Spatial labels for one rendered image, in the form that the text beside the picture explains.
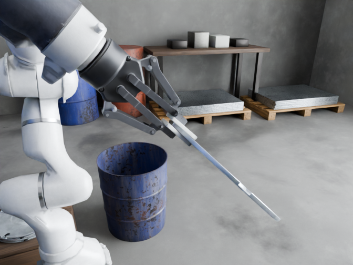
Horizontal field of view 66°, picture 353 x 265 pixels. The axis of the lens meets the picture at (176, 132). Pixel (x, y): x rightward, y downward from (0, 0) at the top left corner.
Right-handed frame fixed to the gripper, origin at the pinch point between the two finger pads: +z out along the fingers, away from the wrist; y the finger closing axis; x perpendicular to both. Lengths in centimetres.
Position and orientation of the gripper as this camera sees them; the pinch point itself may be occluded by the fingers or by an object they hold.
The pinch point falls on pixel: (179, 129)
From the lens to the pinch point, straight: 51.5
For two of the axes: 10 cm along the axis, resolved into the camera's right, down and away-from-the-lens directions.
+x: -3.8, -3.7, 8.5
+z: 6.5, 5.4, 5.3
